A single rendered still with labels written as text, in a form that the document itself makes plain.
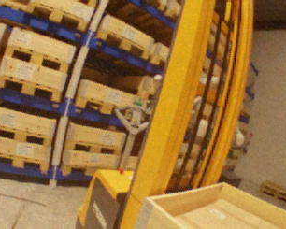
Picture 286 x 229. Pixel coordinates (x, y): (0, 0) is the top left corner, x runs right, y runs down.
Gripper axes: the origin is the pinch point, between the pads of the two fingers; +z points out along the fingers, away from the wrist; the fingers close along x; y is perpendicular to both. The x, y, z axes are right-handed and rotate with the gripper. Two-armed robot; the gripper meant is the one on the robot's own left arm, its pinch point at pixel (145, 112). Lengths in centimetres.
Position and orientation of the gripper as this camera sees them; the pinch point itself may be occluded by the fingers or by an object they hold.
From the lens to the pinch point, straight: 170.5
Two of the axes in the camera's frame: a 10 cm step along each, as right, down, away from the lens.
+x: 5.0, -1.2, -8.6
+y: -6.7, -6.8, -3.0
